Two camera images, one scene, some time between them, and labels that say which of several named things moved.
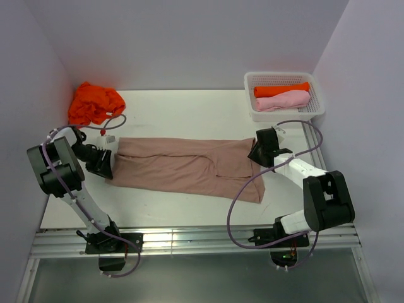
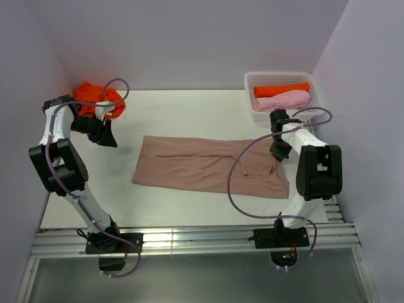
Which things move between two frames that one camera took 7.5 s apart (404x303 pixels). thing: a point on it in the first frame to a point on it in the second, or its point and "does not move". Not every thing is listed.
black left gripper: [101, 167] to [103, 135]
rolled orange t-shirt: [270, 91] does not move
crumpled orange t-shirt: [92, 104] does not move
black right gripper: [254, 154] to [279, 154]
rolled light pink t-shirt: [283, 100] does not move
